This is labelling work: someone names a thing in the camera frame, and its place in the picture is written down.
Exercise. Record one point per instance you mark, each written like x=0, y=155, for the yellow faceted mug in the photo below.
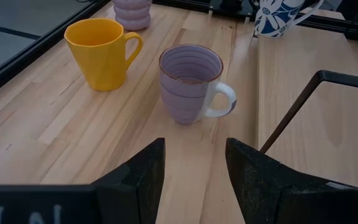
x=101, y=59

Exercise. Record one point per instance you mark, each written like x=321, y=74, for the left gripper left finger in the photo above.
x=135, y=186

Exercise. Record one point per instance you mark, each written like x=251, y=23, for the black metal shelf frame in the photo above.
x=291, y=115

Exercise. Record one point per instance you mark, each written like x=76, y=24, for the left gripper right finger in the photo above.
x=275, y=193

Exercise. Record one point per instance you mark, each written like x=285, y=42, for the white mug blue floral print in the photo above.
x=275, y=18

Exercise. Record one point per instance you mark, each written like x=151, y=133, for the pale pink ribbed mug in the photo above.
x=132, y=15

